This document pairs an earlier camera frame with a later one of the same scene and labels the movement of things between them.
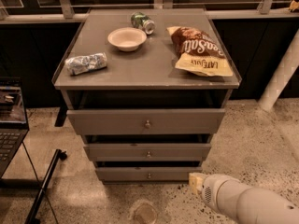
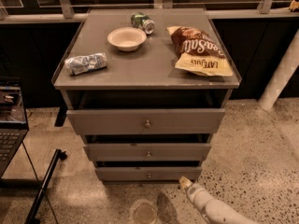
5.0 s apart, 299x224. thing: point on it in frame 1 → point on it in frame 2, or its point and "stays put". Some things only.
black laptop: (13, 121) stays put
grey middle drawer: (148, 152) stays put
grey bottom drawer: (151, 174) stays put
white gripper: (210, 191) → (195, 190)
